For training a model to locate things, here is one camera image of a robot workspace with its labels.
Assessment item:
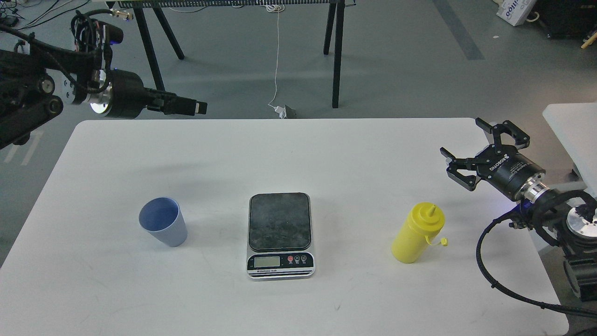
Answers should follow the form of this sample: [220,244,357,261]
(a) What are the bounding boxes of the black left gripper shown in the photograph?
[90,70,208,119]

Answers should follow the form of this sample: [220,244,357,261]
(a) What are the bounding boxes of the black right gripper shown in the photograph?
[439,118,546,201]

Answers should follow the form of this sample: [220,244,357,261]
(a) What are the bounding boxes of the yellow squeeze bottle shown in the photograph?
[391,202,449,264]

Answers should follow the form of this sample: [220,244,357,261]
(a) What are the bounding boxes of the blue plastic cup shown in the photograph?
[139,196,188,247]

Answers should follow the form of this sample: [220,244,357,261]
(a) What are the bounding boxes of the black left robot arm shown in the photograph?
[0,9,208,147]

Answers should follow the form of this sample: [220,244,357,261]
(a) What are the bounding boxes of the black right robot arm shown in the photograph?
[440,118,596,319]

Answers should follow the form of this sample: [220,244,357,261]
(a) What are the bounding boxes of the digital kitchen scale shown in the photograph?
[246,193,316,280]

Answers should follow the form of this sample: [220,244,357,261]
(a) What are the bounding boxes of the white side table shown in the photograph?
[543,102,597,197]

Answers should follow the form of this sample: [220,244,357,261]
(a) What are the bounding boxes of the grey power adapter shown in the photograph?
[282,105,297,119]

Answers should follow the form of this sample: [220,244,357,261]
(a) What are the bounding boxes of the white cardboard box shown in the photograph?
[494,0,537,26]

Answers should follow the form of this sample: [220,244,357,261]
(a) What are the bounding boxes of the black equipment case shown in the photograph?
[533,0,597,39]

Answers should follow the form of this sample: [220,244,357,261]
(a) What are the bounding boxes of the black trestle table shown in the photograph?
[105,0,357,115]

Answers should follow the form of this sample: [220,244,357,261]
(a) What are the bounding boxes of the black floor cables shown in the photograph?
[0,0,91,33]

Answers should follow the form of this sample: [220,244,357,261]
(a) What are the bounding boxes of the white hanging cable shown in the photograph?
[267,4,286,119]

